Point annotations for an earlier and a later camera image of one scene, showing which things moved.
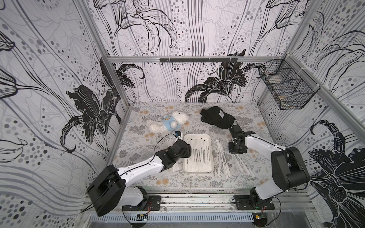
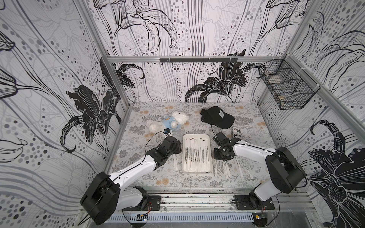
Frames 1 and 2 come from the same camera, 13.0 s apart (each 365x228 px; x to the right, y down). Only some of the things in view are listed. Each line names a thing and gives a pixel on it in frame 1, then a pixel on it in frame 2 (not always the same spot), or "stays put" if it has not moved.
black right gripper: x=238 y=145 → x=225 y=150
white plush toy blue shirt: x=169 y=122 stays put
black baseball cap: x=216 y=117 stays put
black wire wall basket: x=283 y=80 stays put
